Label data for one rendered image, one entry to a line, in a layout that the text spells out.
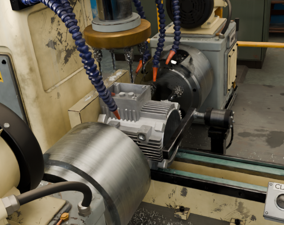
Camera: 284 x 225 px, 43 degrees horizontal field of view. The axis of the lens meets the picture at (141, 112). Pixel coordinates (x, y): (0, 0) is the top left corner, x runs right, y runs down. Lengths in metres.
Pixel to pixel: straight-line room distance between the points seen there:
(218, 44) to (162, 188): 0.58
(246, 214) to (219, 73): 0.58
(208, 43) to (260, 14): 2.69
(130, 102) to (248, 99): 0.85
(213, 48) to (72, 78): 0.54
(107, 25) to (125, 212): 0.45
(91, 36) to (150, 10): 3.41
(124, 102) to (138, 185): 0.28
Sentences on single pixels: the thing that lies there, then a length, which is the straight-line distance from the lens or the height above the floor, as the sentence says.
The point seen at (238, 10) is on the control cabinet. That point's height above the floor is 0.65.
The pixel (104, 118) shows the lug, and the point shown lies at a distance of 1.05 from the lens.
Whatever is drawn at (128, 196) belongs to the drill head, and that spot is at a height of 1.07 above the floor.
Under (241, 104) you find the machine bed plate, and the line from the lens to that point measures 1.71.
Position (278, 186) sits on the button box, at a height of 1.08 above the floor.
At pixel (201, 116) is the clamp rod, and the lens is 1.16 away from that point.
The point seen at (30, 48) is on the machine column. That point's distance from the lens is 1.00.
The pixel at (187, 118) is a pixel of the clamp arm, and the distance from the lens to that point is 1.12.
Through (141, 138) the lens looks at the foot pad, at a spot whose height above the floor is 1.06.
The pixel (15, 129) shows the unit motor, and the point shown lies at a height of 1.33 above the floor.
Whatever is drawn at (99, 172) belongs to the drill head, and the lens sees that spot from 0.75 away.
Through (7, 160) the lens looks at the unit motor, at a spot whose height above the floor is 1.29.
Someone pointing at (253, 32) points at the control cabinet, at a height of 0.41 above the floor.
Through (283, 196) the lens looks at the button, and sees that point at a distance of 0.78.
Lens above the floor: 1.58
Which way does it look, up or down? 28 degrees down
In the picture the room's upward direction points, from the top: 6 degrees counter-clockwise
